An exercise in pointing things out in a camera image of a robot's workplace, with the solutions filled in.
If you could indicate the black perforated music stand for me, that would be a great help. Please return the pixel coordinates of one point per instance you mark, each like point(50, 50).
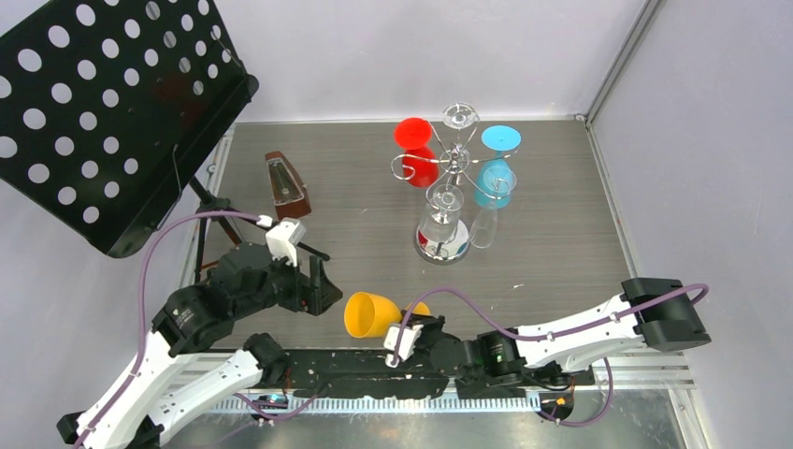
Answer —
point(109, 109)

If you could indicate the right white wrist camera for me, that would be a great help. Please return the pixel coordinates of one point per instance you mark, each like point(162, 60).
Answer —
point(400, 343)

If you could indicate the clear wine glass right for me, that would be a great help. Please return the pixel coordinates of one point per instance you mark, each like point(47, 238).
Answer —
point(489, 211)

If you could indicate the brown wooden metronome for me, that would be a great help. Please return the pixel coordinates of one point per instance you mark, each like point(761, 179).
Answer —
point(290, 194)

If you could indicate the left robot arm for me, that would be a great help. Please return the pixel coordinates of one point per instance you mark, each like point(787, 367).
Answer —
point(139, 412)

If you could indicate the blue wine glass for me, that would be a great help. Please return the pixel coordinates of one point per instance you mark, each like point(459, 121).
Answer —
point(501, 139)

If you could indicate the chrome wine glass rack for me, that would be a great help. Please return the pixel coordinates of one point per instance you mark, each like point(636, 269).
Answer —
point(453, 166)

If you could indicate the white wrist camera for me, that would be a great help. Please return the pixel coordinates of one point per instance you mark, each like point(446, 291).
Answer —
point(400, 343)
point(282, 239)

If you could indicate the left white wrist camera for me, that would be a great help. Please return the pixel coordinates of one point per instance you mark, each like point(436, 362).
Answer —
point(282, 239)

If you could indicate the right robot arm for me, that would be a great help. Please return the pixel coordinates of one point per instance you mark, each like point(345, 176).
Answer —
point(653, 313)

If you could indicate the clear wine glass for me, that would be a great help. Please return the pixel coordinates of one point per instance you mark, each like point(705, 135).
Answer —
point(463, 119)
point(489, 211)
point(441, 216)

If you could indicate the clear wine glass back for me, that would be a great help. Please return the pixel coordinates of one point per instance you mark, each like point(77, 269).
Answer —
point(463, 119)

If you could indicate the clear wine glass front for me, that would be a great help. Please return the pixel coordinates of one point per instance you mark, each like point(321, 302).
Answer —
point(441, 216)

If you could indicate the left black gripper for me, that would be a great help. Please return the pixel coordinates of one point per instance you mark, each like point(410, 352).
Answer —
point(315, 294)

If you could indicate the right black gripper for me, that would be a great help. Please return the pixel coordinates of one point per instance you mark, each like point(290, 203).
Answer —
point(428, 323)

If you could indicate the yellow wine glass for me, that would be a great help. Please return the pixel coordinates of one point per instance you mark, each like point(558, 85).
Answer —
point(368, 315)

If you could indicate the red wine glass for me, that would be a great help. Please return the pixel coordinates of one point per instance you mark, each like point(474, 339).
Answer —
point(412, 136)

